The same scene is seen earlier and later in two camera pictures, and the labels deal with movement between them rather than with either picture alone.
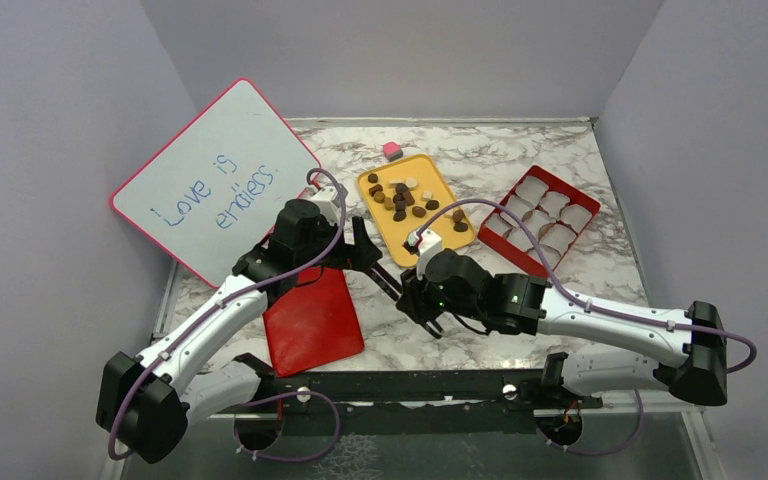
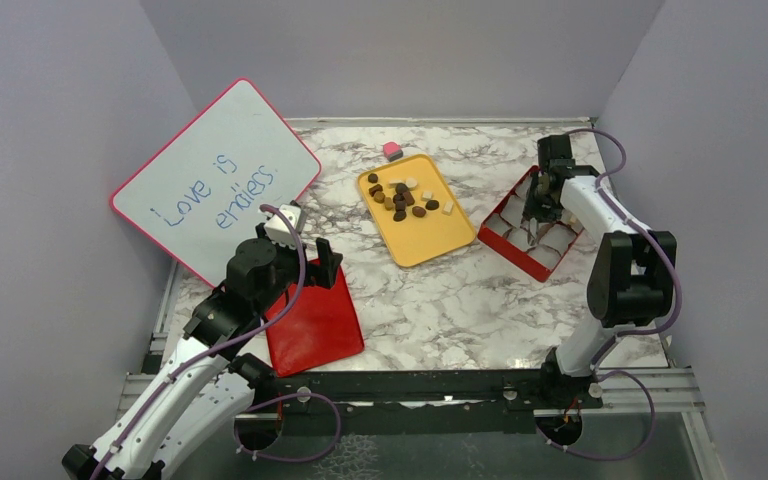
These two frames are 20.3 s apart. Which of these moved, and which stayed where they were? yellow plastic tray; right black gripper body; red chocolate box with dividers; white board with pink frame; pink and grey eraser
Moved: right black gripper body
Stayed: yellow plastic tray; pink and grey eraser; red chocolate box with dividers; white board with pink frame
